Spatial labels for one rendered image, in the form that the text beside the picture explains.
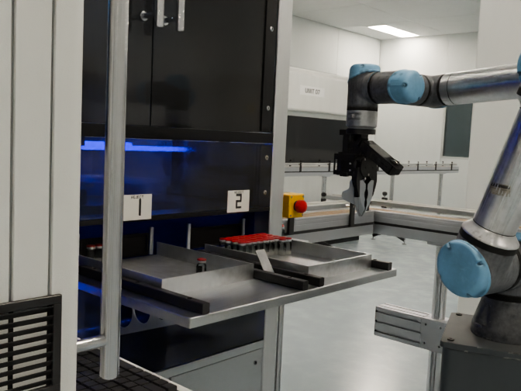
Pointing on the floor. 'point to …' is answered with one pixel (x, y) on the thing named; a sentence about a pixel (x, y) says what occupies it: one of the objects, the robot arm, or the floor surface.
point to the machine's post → (270, 218)
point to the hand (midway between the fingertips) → (363, 211)
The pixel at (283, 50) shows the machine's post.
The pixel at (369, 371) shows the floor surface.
